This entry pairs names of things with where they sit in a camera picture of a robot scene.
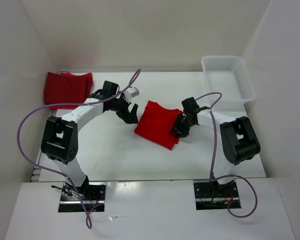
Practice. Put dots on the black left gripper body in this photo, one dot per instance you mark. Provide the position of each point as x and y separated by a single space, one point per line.
120 107

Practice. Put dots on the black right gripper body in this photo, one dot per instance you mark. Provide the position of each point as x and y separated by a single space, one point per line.
183 125

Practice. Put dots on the bright red t shirt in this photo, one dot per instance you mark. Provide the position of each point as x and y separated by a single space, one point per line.
156 123

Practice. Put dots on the dark red t shirt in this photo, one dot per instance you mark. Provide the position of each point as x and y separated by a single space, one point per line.
67 88

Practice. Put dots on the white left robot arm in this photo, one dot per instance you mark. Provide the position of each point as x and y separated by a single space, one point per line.
60 140

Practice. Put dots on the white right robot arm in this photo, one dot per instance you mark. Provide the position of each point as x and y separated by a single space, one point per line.
234 139

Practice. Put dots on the white plastic laundry basket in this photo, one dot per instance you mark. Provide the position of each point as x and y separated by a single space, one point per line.
229 75

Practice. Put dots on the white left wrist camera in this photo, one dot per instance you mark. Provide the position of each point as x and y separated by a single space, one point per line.
130 93

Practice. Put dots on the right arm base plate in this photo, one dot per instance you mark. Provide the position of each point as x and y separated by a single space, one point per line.
213 196

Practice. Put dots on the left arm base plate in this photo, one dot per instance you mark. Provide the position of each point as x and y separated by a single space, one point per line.
94 200

